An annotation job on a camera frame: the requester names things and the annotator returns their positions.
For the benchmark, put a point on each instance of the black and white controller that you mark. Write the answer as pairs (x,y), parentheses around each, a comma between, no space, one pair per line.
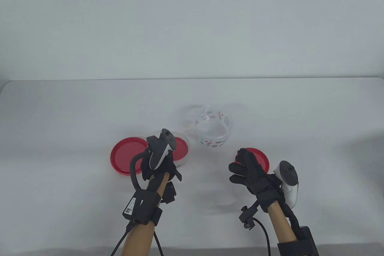
(288,178)
(160,151)

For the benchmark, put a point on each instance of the person's left forearm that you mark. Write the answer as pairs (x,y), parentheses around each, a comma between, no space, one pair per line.
(135,238)

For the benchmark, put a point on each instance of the large red container lid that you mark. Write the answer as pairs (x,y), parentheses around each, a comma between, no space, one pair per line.
(126,155)

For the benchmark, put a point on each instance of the medium clear printed food container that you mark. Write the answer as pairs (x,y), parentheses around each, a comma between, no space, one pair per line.
(181,164)

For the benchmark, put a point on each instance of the large clear printed food container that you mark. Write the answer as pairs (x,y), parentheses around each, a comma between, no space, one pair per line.
(213,128)

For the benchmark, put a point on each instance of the person's right forearm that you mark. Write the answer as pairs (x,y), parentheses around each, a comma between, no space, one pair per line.
(279,223)

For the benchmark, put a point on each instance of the small red container lid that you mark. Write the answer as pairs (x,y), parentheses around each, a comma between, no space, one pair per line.
(181,149)

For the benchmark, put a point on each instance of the person's right hand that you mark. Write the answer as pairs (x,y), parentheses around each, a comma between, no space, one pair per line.
(255,178)

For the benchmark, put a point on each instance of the medium red container lid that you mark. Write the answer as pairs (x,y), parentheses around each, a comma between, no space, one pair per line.
(261,157)

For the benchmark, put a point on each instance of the plain black forearm box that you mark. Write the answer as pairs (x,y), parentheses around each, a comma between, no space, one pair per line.
(309,241)

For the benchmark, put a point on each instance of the black box with white label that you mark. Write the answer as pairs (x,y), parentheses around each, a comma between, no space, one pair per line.
(141,206)

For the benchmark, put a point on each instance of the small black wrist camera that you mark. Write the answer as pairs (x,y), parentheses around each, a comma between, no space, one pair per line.
(169,193)
(247,215)

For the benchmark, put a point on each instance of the person's left hand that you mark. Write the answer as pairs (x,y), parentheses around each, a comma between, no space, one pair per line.
(168,166)

